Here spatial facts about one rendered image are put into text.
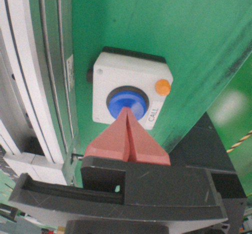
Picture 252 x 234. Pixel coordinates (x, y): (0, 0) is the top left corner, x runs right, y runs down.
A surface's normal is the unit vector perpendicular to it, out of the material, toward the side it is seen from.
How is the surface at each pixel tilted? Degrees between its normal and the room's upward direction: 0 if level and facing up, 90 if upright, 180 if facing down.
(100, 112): 0
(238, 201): 45
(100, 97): 0
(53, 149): 0
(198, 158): 90
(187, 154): 90
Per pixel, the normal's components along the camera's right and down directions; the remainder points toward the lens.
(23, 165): -0.04, 0.65
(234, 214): 0.10, -0.07
